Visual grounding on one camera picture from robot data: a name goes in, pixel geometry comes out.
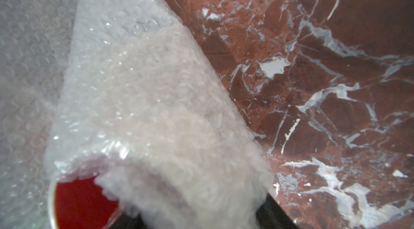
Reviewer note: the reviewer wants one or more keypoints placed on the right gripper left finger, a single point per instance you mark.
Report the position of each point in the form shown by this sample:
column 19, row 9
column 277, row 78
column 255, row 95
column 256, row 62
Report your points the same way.
column 124, row 221

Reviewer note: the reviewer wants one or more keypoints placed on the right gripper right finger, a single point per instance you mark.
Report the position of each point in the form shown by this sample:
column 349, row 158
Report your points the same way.
column 271, row 216

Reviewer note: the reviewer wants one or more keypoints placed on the white mug red inside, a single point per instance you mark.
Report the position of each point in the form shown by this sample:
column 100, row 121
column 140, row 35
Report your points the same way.
column 79, row 204

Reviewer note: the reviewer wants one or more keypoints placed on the clear bubble wrap sheet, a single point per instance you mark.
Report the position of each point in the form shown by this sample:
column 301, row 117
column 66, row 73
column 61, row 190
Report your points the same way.
column 119, row 91

